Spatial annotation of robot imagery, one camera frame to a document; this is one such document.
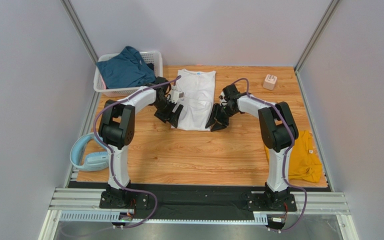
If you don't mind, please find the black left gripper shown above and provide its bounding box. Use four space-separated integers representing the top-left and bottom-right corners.
153 97 184 128

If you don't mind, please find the white t shirt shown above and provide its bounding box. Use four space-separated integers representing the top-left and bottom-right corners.
176 69 216 132

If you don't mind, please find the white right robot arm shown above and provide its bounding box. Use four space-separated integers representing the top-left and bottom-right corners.
205 84 299 202

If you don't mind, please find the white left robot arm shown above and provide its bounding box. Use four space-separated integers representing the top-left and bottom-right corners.
93 77 185 204

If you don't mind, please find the white plastic laundry basket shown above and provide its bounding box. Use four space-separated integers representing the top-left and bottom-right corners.
93 50 163 98

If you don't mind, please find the small pink box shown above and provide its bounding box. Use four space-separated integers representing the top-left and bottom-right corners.
262 74 278 91

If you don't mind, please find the blue t shirt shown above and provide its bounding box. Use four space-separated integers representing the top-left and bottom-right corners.
95 46 156 89

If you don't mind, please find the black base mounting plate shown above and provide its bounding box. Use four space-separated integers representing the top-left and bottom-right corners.
68 180 298 221

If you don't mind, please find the folded yellow t shirt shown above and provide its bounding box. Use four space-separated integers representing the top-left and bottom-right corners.
264 129 323 183

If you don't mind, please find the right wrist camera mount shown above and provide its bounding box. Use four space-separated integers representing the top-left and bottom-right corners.
218 92 227 105

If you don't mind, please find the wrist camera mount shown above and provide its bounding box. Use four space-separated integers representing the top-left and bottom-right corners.
167 85 185 103
218 92 227 105

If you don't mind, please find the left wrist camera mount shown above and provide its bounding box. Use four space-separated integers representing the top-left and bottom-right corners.
167 85 185 103

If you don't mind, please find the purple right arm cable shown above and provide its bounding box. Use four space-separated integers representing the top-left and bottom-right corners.
230 77 308 233

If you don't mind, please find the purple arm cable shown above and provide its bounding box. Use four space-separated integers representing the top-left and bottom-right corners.
93 75 182 229
230 77 308 233

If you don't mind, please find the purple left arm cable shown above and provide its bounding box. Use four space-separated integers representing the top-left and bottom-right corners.
93 75 182 229

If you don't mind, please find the aluminium frame rail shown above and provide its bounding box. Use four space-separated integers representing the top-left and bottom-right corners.
39 188 359 240

